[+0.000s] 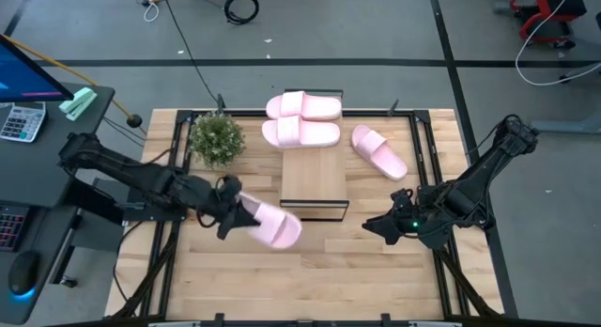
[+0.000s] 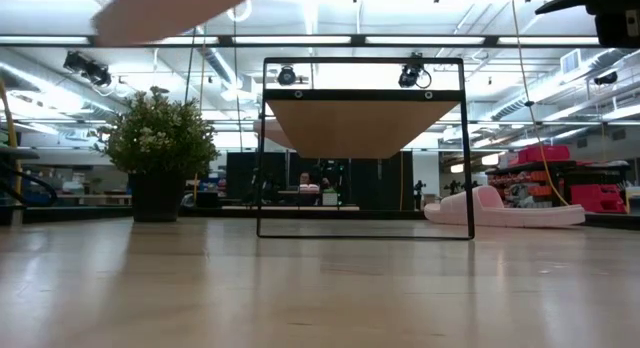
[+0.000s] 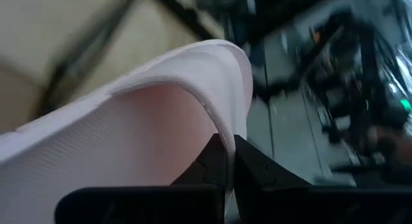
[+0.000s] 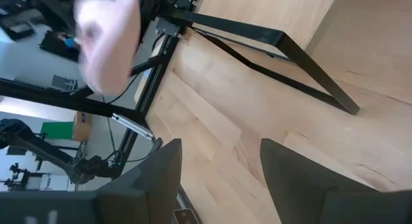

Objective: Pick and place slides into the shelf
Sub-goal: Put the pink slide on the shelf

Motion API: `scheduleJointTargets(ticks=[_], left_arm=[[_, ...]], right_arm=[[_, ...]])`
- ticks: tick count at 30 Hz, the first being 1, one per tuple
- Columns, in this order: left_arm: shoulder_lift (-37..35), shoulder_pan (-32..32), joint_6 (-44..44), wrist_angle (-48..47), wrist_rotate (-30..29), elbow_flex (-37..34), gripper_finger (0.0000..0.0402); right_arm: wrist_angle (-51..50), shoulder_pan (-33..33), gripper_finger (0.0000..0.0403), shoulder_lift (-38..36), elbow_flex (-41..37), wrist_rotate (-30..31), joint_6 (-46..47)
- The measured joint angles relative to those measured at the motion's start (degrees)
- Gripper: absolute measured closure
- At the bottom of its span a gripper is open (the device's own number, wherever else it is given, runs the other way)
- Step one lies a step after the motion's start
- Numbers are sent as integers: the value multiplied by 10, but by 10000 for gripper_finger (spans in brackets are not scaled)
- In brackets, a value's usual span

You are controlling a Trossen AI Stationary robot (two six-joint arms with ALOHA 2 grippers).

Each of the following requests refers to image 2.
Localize black hanging fixture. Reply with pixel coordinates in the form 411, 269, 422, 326
276, 64, 299, 87
62, 50, 114, 88
397, 51, 434, 90

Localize red storage bin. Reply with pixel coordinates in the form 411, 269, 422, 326
517, 145, 572, 164
569, 183, 627, 214

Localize green plant in black pot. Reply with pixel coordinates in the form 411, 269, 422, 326
92, 85, 221, 224

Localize wooden shelf with black frame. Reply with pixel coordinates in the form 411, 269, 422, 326
255, 56, 476, 241

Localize black storage rack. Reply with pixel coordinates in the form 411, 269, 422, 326
484, 160, 632, 214

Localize person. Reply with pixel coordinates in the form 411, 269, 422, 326
297, 171, 321, 207

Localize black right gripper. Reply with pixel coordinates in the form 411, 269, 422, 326
534, 0, 640, 49

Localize black partition panels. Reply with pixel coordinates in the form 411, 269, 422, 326
225, 150, 415, 212

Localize black aluminium rig frame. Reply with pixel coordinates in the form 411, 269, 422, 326
0, 33, 640, 232

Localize yellow hanging cable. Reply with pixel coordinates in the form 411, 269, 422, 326
509, 0, 571, 208

